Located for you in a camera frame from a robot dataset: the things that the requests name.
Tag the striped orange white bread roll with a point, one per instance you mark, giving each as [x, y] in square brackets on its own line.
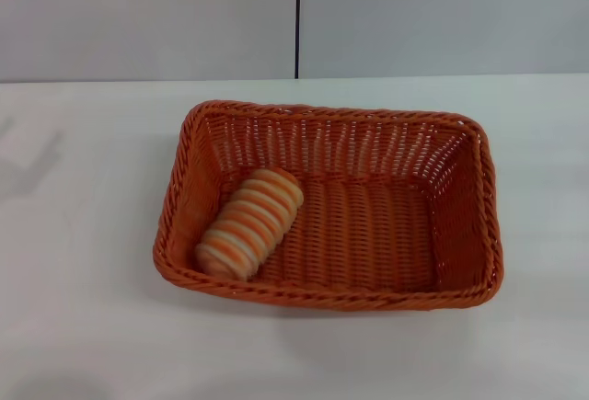
[248, 225]

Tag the black vertical wall strip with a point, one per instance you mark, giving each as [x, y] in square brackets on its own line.
[296, 18]

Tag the orange woven plastic basket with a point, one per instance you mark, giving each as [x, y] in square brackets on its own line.
[368, 234]

